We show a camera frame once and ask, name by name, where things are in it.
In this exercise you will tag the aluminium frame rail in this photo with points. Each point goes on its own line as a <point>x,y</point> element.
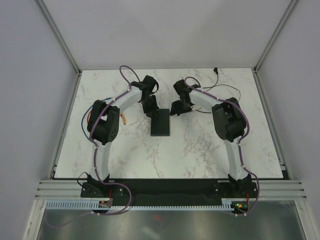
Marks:
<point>267,189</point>

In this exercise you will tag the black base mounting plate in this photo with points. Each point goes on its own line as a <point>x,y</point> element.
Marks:
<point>175,191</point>

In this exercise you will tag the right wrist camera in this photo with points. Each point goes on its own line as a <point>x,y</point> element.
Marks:
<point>181,86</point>

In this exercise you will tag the white slotted cable duct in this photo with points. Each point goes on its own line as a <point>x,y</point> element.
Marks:
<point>95,204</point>

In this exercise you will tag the black network switch box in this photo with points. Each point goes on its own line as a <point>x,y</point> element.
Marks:
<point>160,127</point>

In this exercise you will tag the aluminium corner post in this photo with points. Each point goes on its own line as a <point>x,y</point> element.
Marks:
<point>276,33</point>
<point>57,34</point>

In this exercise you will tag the right aluminium corner post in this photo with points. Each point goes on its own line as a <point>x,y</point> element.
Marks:
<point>276,33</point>

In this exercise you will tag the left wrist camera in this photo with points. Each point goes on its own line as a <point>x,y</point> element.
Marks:
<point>151,83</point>

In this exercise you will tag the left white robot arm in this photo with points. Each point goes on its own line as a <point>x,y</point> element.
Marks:
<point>103,127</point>

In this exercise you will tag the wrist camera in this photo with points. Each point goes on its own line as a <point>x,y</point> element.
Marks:
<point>151,83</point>
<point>181,86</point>

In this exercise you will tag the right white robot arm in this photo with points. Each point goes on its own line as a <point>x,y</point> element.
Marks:
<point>230,124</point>

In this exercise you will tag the left aluminium corner post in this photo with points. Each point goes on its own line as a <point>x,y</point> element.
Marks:
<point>57,34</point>

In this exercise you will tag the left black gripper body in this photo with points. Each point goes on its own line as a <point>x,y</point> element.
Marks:
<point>149,106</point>

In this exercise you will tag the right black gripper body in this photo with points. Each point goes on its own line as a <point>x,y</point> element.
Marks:
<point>185,107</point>

